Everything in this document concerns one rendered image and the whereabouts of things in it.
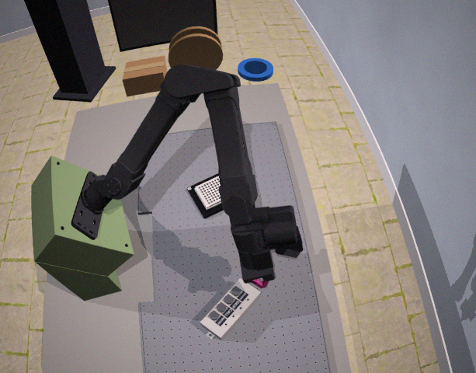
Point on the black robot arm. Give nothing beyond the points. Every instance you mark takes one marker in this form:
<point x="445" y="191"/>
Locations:
<point x="238" y="189"/>

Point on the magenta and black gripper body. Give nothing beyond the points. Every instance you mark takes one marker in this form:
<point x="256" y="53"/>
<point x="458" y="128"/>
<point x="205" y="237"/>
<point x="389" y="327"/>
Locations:
<point x="249" y="271"/>

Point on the white button panel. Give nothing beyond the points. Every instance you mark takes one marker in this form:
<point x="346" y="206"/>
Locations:
<point x="226" y="314"/>

